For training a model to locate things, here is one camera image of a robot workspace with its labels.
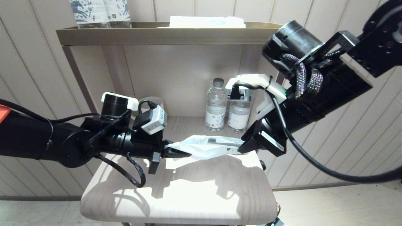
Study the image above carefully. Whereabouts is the white floral plastic bag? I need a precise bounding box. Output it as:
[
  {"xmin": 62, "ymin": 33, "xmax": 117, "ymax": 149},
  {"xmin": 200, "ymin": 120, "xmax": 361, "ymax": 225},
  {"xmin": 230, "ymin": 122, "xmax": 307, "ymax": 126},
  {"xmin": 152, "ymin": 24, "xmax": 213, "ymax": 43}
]
[{"xmin": 165, "ymin": 135, "xmax": 246, "ymax": 160}]

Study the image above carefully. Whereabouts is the clear plastic water bottle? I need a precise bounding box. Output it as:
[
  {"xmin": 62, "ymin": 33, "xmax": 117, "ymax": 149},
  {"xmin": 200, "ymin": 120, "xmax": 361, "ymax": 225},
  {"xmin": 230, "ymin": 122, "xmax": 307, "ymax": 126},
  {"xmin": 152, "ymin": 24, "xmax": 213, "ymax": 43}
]
[
  {"xmin": 205, "ymin": 78, "xmax": 228, "ymax": 132},
  {"xmin": 228, "ymin": 89, "xmax": 253, "ymax": 133}
]

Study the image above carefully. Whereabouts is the beige wooden shelf cabinet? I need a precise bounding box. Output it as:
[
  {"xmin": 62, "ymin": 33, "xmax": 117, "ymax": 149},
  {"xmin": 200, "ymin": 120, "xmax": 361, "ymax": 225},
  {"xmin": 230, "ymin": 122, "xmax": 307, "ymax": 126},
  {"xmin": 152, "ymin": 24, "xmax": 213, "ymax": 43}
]
[{"xmin": 56, "ymin": 21, "xmax": 301, "ymax": 226}]

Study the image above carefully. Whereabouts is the white ribbed mug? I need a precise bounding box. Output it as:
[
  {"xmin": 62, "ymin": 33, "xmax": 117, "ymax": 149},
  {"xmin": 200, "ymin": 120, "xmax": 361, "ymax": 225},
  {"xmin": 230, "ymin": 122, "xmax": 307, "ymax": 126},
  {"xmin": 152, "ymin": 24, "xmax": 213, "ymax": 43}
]
[{"xmin": 138, "ymin": 96, "xmax": 165, "ymax": 120}]

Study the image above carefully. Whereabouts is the white blue flat packet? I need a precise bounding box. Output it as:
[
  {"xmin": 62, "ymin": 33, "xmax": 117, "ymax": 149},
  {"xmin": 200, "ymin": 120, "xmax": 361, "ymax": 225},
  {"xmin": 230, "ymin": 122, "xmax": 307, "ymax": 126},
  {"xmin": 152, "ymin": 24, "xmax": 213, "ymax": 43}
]
[{"xmin": 159, "ymin": 16, "xmax": 246, "ymax": 29}]

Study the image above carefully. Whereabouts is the blue floral print pouch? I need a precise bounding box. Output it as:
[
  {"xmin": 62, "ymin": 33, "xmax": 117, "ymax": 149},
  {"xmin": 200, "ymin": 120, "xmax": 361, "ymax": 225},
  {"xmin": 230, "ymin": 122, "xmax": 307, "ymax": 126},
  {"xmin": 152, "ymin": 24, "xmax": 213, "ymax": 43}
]
[
  {"xmin": 105, "ymin": 0, "xmax": 132, "ymax": 28},
  {"xmin": 70, "ymin": 0, "xmax": 111, "ymax": 29}
]

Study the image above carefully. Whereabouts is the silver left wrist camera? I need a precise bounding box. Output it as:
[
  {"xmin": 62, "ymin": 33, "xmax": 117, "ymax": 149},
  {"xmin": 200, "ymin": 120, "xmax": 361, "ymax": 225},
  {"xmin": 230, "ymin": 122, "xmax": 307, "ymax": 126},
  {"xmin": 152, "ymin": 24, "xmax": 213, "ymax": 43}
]
[{"xmin": 133, "ymin": 100, "xmax": 168, "ymax": 136}]

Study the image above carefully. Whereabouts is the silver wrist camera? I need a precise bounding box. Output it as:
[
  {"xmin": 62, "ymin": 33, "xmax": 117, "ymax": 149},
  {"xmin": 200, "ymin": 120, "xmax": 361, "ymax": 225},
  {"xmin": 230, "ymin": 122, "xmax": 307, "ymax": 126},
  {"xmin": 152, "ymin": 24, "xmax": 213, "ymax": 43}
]
[
  {"xmin": 133, "ymin": 100, "xmax": 168, "ymax": 136},
  {"xmin": 228, "ymin": 82, "xmax": 252, "ymax": 101}
]

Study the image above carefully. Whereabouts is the white right camera bracket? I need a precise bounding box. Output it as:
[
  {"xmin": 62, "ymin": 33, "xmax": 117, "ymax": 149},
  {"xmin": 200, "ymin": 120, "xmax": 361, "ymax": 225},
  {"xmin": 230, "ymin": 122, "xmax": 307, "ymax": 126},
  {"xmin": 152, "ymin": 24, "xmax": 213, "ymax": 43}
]
[{"xmin": 225, "ymin": 74, "xmax": 287, "ymax": 121}]

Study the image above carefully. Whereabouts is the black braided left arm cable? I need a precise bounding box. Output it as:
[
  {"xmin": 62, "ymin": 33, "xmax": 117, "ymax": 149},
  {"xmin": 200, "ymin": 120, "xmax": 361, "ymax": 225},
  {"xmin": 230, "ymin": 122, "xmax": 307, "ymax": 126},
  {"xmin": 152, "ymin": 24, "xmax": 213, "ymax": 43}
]
[{"xmin": 94, "ymin": 152, "xmax": 147, "ymax": 188}]

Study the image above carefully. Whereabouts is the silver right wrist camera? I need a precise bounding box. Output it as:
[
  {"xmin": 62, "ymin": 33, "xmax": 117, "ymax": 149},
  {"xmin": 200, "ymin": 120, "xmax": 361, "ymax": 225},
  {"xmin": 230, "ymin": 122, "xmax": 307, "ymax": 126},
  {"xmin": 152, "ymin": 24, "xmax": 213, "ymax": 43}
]
[{"xmin": 228, "ymin": 82, "xmax": 252, "ymax": 101}]

